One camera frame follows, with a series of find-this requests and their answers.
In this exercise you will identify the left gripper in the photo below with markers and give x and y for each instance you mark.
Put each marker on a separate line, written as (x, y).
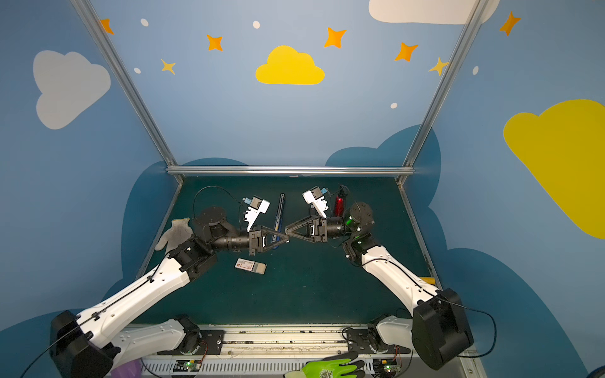
(255, 241)

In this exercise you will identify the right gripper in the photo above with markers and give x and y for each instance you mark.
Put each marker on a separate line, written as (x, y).
(321, 229)

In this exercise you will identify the red white staple box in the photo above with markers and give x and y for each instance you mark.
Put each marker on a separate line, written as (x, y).
(251, 266)

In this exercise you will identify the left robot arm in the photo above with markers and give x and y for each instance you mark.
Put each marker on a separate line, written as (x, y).
(94, 342)

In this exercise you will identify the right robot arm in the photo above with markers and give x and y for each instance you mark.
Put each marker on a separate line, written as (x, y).
(440, 330)

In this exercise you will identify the red spray bottle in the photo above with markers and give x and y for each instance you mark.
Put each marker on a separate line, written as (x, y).
(340, 201)

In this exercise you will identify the white knit glove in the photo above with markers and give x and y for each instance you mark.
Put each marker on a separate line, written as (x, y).
(178, 233)

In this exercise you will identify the green black work glove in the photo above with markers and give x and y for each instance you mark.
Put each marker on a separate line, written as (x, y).
(340, 365)

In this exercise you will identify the yellow plastic scoop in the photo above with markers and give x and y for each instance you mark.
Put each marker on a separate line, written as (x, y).
(427, 280)

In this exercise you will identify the purple cloth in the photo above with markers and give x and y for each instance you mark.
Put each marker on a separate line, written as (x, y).
(132, 369)

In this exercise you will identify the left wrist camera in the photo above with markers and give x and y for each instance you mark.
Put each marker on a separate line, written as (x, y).
(255, 207)

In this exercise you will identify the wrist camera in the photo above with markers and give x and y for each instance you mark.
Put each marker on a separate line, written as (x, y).
(316, 198)
(255, 207)

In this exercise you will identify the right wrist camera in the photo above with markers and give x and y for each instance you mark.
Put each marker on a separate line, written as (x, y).
(316, 198)

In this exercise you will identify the aluminium rail frame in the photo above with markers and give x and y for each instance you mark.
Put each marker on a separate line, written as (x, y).
(90, 19)

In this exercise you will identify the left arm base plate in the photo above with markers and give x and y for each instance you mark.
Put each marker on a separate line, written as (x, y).
(208, 342)

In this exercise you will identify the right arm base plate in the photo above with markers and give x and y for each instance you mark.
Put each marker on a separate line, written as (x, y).
(365, 341)

